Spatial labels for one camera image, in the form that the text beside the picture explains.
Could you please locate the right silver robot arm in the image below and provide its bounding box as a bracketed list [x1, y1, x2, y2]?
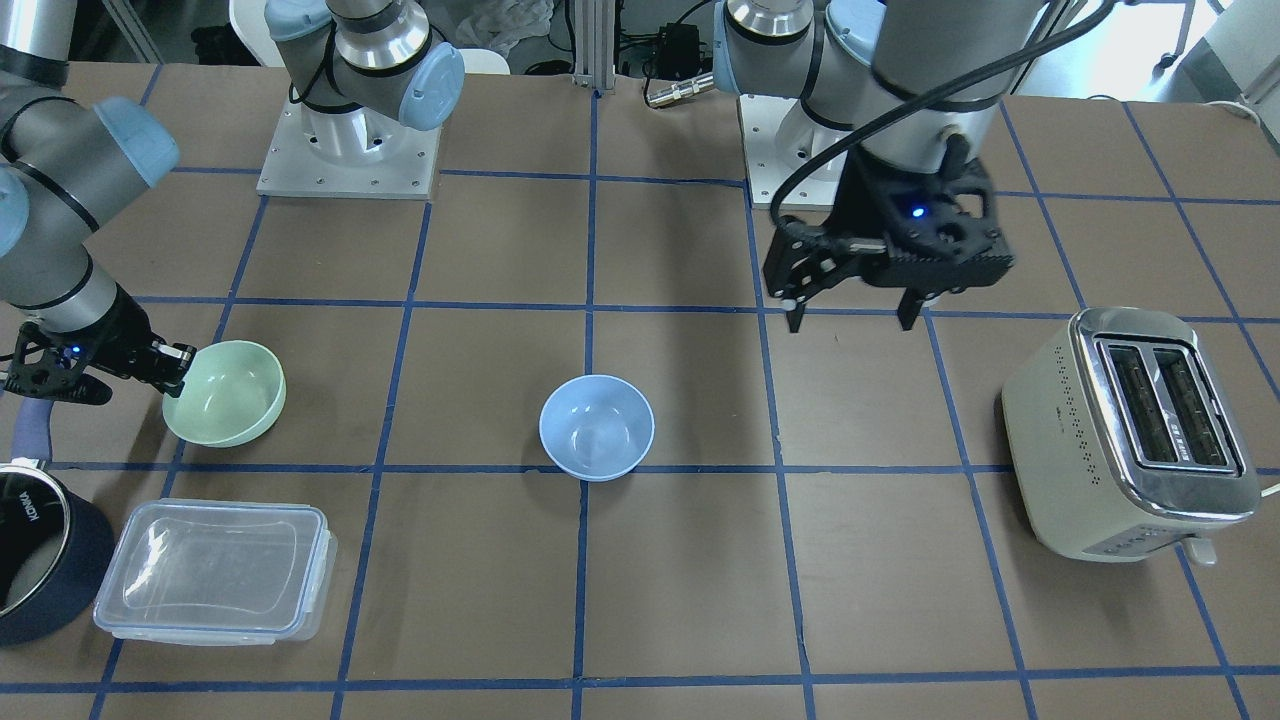
[1, 1, 465, 405]

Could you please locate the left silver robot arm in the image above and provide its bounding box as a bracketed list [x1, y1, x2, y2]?
[713, 1, 1115, 332]

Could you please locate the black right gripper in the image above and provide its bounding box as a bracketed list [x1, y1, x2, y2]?
[3, 287, 197, 405]

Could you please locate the green bowl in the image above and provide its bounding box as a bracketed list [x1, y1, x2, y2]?
[163, 340, 287, 448]

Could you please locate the blue bowl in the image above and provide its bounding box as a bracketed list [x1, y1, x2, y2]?
[538, 374, 657, 482]

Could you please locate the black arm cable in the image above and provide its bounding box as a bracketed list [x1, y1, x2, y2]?
[768, 0, 1116, 236]

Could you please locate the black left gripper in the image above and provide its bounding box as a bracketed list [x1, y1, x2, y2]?
[763, 131, 1014, 334]

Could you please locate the aluminium frame post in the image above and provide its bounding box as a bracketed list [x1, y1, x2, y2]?
[564, 0, 618, 97]

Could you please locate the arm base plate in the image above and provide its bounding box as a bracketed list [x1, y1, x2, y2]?
[256, 102, 440, 201]
[739, 95, 849, 211]

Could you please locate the dark blue saucepan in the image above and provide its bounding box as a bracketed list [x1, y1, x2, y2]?
[1, 398, 115, 647]

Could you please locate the cream and chrome toaster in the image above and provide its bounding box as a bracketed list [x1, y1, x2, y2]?
[1000, 307, 1263, 568]

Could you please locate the clear plastic food container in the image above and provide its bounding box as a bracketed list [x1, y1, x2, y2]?
[93, 498, 338, 647]

